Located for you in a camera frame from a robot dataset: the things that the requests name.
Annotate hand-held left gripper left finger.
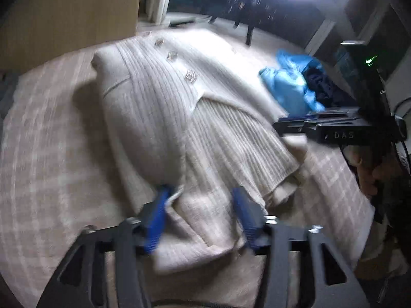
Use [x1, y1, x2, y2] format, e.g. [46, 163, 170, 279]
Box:
[37, 184, 172, 308]

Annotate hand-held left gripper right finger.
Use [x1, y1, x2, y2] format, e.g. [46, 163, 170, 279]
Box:
[231, 186, 370, 308]

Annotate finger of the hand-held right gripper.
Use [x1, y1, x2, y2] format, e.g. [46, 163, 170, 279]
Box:
[308, 109, 360, 119]
[273, 117, 322, 137]

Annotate cream knit sweater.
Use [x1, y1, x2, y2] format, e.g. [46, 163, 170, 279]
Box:
[72, 29, 309, 273]

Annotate person's right hand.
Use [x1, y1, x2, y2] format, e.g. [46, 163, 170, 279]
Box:
[342, 148, 386, 196]

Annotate black garment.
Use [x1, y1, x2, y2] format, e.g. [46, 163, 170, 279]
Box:
[303, 67, 358, 108]

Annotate blue garment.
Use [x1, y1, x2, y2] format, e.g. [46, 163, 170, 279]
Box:
[258, 49, 326, 116]

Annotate plaid woven rug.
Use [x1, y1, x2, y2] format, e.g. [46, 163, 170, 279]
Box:
[0, 29, 376, 308]

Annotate light wood board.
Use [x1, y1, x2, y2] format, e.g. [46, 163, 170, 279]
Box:
[0, 0, 143, 71]

